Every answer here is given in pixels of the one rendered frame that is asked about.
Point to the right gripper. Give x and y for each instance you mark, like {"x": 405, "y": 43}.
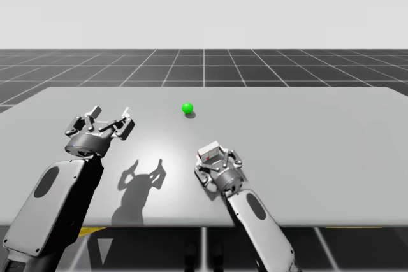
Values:
{"x": 228, "y": 180}

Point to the red and white carton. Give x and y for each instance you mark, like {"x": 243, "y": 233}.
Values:
{"x": 208, "y": 152}

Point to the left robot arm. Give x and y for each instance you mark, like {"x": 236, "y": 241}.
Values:
{"x": 48, "y": 208}

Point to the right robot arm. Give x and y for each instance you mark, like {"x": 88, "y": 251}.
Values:
{"x": 264, "y": 233}

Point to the green ball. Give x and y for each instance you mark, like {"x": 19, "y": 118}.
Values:
{"x": 187, "y": 108}

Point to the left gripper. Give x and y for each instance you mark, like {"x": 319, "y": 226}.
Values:
{"x": 87, "y": 143}

